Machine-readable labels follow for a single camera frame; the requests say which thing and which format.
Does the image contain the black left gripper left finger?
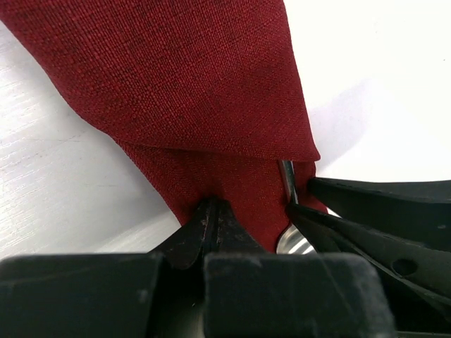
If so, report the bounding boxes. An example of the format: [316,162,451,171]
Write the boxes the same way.
[1,200,214,337]

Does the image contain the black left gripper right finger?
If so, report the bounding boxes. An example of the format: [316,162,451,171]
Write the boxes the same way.
[203,199,396,337]

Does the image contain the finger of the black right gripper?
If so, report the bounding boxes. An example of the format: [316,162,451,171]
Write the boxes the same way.
[286,204,450,317]
[307,177,450,251]

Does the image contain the silver metal spoon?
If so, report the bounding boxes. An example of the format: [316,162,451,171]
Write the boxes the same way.
[275,160,316,255]

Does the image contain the dark red cloth napkin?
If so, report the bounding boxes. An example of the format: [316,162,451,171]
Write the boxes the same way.
[1,1,322,251]

